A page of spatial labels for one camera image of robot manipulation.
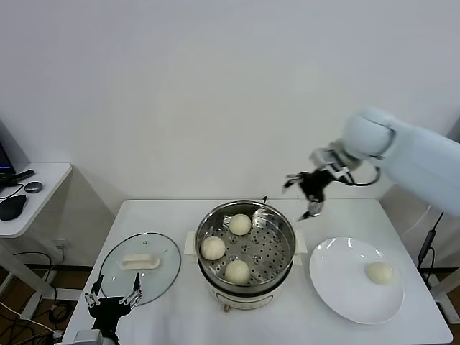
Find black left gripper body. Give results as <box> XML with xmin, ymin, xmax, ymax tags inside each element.
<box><xmin>88</xmin><ymin>297</ymin><xmax>132</xmax><ymax>331</ymax></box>

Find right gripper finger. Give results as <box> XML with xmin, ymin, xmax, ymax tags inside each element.
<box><xmin>283</xmin><ymin>172</ymin><xmax>305</xmax><ymax>190</ymax></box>
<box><xmin>296</xmin><ymin>199</ymin><xmax>324</xmax><ymax>222</ymax></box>

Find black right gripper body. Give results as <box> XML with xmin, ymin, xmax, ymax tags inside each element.
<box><xmin>303</xmin><ymin>170</ymin><xmax>335</xmax><ymax>201</ymax></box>

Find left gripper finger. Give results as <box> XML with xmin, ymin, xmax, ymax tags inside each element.
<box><xmin>84</xmin><ymin>275</ymin><xmax>105</xmax><ymax>307</ymax></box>
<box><xmin>121</xmin><ymin>272</ymin><xmax>144</xmax><ymax>308</ymax></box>

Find glass lid with cream handle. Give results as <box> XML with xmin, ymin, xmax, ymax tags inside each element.
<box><xmin>98</xmin><ymin>231</ymin><xmax>183</xmax><ymax>307</ymax></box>

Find white steamed baozi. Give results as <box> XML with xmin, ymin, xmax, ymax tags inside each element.
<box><xmin>224</xmin><ymin>259</ymin><xmax>252</xmax><ymax>285</ymax></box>
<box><xmin>229</xmin><ymin>213</ymin><xmax>252</xmax><ymax>236</ymax></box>
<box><xmin>365</xmin><ymin>261</ymin><xmax>396</xmax><ymax>286</ymax></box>
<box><xmin>200</xmin><ymin>236</ymin><xmax>226</xmax><ymax>262</ymax></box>

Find stainless perforated steamer basket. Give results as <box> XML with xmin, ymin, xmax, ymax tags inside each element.
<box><xmin>195</xmin><ymin>200</ymin><xmax>295</xmax><ymax>288</ymax></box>

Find round white plate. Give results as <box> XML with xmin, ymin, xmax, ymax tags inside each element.
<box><xmin>308</xmin><ymin>236</ymin><xmax>404</xmax><ymax>324</ymax></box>

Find white side table with mouse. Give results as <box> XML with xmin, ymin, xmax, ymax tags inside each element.
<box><xmin>0</xmin><ymin>163</ymin><xmax>82</xmax><ymax>321</ymax></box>

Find white electric cooker base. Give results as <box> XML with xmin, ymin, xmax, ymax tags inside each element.
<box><xmin>183</xmin><ymin>231</ymin><xmax>307</xmax><ymax>313</ymax></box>

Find black computer mouse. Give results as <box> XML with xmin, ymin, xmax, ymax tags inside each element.
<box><xmin>0</xmin><ymin>195</ymin><xmax>28</xmax><ymax>221</ymax></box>

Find black remote stick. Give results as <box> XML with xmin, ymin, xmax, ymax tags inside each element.
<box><xmin>0</xmin><ymin>169</ymin><xmax>36</xmax><ymax>187</ymax></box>

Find dark computer monitor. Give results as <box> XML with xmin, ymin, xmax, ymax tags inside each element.
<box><xmin>0</xmin><ymin>120</ymin><xmax>19</xmax><ymax>177</ymax></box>

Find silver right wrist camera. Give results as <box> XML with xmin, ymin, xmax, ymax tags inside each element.
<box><xmin>310</xmin><ymin>147</ymin><xmax>351</xmax><ymax>178</ymax></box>

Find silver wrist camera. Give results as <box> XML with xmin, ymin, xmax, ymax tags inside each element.
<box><xmin>73</xmin><ymin>329</ymin><xmax>105</xmax><ymax>345</ymax></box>
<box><xmin>310</xmin><ymin>147</ymin><xmax>351</xmax><ymax>178</ymax></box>

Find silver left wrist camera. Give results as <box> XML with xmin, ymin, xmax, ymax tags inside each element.
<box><xmin>73</xmin><ymin>329</ymin><xmax>105</xmax><ymax>345</ymax></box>

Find black floor cable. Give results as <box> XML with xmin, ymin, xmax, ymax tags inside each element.
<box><xmin>12</xmin><ymin>251</ymin><xmax>75</xmax><ymax>326</ymax></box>

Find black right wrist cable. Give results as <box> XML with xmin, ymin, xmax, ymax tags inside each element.
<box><xmin>344</xmin><ymin>165</ymin><xmax>382</xmax><ymax>188</ymax></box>

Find black cable with inline adapter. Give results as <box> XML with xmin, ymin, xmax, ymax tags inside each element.
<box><xmin>416</xmin><ymin>211</ymin><xmax>445</xmax><ymax>274</ymax></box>

